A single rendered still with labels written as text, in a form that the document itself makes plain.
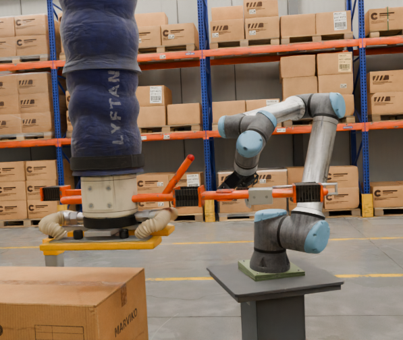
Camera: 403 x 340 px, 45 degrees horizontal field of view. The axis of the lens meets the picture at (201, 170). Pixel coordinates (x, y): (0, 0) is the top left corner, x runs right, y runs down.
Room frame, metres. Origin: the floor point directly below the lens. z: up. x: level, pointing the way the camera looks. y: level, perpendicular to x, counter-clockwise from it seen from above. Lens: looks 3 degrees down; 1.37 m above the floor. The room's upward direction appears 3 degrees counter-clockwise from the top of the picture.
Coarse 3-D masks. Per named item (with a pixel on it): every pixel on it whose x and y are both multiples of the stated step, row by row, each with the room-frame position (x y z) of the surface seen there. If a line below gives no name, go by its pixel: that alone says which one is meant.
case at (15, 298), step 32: (0, 288) 1.51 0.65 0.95; (32, 288) 1.50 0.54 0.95; (64, 288) 1.48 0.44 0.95; (96, 288) 1.46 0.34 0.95; (128, 288) 1.53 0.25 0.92; (0, 320) 1.37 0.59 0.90; (32, 320) 1.35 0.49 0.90; (64, 320) 1.32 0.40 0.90; (96, 320) 1.30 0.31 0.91; (128, 320) 1.52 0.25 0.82
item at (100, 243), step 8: (80, 232) 1.41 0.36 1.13; (120, 232) 1.39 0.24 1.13; (128, 232) 1.40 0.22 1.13; (56, 240) 1.41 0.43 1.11; (64, 240) 1.41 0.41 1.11; (72, 240) 1.40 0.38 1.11; (80, 240) 1.39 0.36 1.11; (88, 240) 1.39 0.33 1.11; (96, 240) 1.38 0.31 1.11; (104, 240) 1.38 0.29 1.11; (112, 240) 1.37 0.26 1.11; (120, 240) 1.37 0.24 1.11; (128, 240) 1.36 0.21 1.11; (136, 240) 1.36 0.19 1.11; (144, 240) 1.36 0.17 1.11; (152, 240) 1.37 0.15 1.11; (160, 240) 1.41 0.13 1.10; (40, 248) 1.39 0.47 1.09; (48, 248) 1.38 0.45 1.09; (56, 248) 1.38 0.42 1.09; (64, 248) 1.38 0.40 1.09; (72, 248) 1.37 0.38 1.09; (80, 248) 1.37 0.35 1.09; (88, 248) 1.37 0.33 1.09; (96, 248) 1.36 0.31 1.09; (104, 248) 1.36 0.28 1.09; (112, 248) 1.35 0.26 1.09; (120, 248) 1.35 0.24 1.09; (128, 248) 1.35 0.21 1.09; (136, 248) 1.34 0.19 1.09; (144, 248) 1.34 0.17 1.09; (152, 248) 1.34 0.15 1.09
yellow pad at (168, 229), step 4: (164, 228) 1.56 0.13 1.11; (168, 228) 1.56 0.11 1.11; (172, 228) 1.58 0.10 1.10; (68, 232) 1.58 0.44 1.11; (72, 232) 1.58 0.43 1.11; (132, 232) 1.54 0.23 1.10; (152, 232) 1.53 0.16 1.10; (156, 232) 1.53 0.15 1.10; (160, 232) 1.53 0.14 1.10; (164, 232) 1.53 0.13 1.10; (168, 232) 1.53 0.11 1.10; (68, 236) 1.57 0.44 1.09; (72, 236) 1.57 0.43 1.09
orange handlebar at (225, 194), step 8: (72, 192) 1.79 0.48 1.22; (80, 192) 1.78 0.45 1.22; (208, 192) 1.47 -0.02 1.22; (216, 192) 1.42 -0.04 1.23; (224, 192) 1.43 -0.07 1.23; (232, 192) 1.42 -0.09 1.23; (240, 192) 1.42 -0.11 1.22; (272, 192) 1.40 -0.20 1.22; (280, 192) 1.40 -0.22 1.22; (288, 192) 1.39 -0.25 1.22; (64, 200) 1.50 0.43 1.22; (72, 200) 1.49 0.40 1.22; (80, 200) 1.49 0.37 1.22; (136, 200) 1.46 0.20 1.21; (144, 200) 1.46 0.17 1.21; (152, 200) 1.46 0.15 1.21; (160, 200) 1.45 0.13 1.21; (168, 200) 1.45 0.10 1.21; (216, 200) 1.42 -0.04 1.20; (224, 200) 1.42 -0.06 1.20; (232, 200) 1.42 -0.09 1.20
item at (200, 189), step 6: (192, 186) 1.51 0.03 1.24; (198, 186) 1.50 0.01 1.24; (204, 186) 1.50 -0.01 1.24; (174, 192) 1.43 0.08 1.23; (180, 192) 1.42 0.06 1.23; (186, 192) 1.42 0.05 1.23; (192, 192) 1.42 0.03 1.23; (198, 192) 1.42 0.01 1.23; (174, 198) 1.43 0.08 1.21; (180, 198) 1.43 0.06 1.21; (186, 198) 1.43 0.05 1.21; (192, 198) 1.42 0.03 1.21; (198, 198) 1.42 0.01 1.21; (174, 204) 1.43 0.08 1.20; (180, 204) 1.42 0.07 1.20; (186, 204) 1.42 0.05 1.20; (192, 204) 1.42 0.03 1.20; (198, 204) 1.42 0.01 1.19
